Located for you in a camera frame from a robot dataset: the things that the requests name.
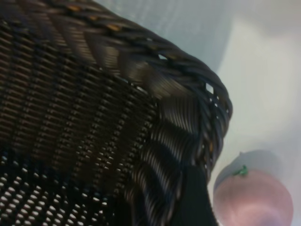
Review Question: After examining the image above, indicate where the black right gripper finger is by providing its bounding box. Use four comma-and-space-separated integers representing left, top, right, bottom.
174, 166, 219, 226

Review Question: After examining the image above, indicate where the pink peach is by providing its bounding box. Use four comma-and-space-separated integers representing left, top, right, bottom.
213, 149, 294, 226

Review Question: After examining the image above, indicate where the dark brown woven basket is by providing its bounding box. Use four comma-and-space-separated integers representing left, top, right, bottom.
0, 0, 233, 226

